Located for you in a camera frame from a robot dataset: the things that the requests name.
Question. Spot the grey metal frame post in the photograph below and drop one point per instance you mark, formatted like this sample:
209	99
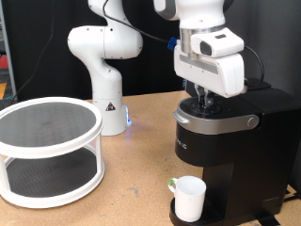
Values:
7	53

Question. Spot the small green object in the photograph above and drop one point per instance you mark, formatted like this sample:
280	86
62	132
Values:
172	181

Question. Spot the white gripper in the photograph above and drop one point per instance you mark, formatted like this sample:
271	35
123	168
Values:
219	72

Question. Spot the red background object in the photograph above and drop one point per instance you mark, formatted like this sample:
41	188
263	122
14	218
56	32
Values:
3	62

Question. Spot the white two-tier turntable shelf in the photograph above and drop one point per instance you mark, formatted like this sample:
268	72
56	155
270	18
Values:
56	175

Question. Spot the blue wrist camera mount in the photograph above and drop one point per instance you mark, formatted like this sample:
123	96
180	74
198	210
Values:
172	43

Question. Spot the white mug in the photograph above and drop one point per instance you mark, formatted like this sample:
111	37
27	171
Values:
189	201

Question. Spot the yellow background object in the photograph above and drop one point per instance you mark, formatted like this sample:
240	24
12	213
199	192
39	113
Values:
2	90

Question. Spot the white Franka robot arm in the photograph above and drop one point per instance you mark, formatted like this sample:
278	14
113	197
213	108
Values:
105	78

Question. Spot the black Keurig coffee machine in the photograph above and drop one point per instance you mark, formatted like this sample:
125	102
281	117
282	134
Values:
250	157

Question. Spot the vertical metal rack rail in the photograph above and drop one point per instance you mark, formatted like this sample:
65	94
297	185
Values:
185	84

